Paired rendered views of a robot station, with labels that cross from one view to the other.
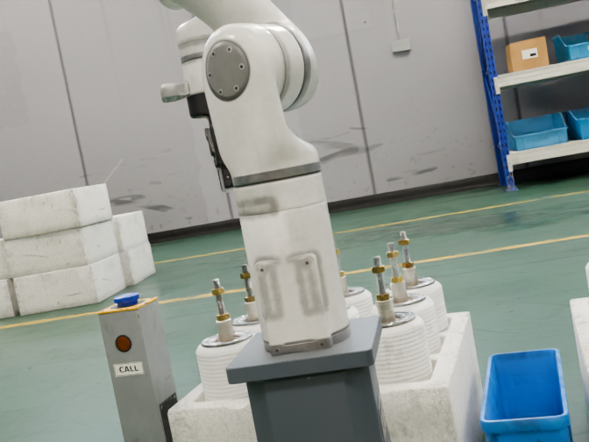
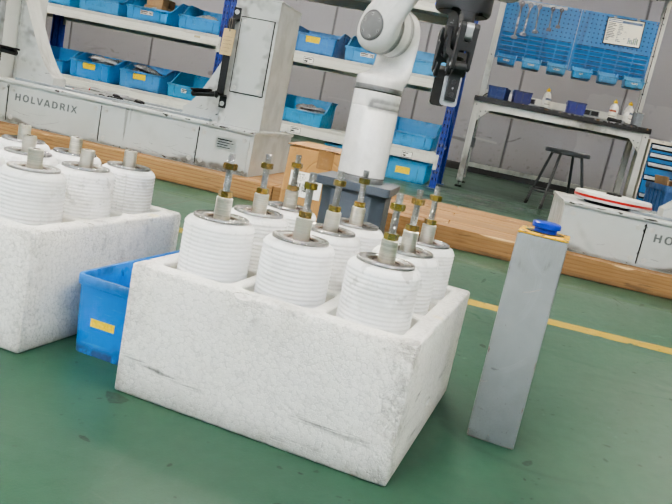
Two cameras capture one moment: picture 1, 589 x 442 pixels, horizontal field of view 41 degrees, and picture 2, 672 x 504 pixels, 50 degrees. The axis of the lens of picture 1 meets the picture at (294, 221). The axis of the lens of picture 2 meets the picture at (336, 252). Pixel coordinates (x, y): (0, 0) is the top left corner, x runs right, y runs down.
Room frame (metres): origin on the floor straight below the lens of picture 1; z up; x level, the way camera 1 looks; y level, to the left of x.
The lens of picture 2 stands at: (2.24, -0.01, 0.43)
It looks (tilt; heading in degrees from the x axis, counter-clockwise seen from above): 11 degrees down; 180
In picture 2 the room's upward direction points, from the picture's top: 12 degrees clockwise
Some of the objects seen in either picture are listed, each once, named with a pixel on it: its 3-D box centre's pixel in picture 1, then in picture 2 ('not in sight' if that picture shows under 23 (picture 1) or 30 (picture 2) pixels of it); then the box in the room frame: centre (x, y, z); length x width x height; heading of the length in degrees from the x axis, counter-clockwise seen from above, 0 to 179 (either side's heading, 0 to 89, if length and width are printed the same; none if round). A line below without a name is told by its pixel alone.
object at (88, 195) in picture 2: not in sight; (78, 221); (1.06, -0.44, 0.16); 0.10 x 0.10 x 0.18
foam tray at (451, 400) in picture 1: (344, 411); (309, 335); (1.19, -0.02, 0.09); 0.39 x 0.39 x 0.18; 73
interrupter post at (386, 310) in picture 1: (386, 311); (290, 200); (1.04, -0.10, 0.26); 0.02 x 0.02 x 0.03
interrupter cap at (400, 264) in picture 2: not in sight; (385, 262); (1.34, 0.06, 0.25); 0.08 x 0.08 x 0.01
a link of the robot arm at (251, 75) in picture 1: (263, 108); (386, 53); (0.81, 0.01, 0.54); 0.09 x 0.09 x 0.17; 50
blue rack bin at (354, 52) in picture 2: not in sight; (374, 53); (-3.62, -0.03, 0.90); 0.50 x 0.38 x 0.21; 168
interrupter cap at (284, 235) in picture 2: (342, 294); (300, 239); (1.30, -0.06, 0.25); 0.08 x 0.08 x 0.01
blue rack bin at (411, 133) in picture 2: not in sight; (414, 133); (-3.54, 0.41, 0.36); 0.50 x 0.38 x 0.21; 170
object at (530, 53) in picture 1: (526, 56); not in sight; (5.52, -1.80, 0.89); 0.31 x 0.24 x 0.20; 169
